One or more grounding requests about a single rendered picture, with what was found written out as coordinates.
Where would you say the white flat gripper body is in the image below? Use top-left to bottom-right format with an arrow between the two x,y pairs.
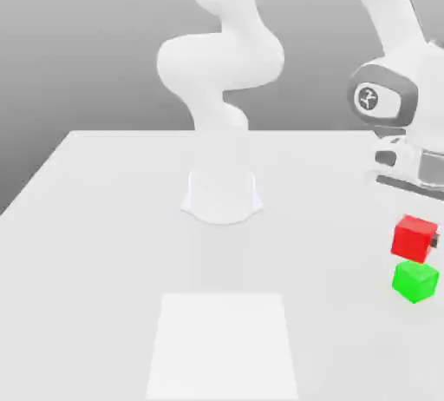
366,168 -> 444,217

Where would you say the small red cube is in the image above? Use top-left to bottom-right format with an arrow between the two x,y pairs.
390,214 -> 440,266

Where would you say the small green cube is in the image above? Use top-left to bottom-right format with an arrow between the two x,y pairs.
391,260 -> 441,305

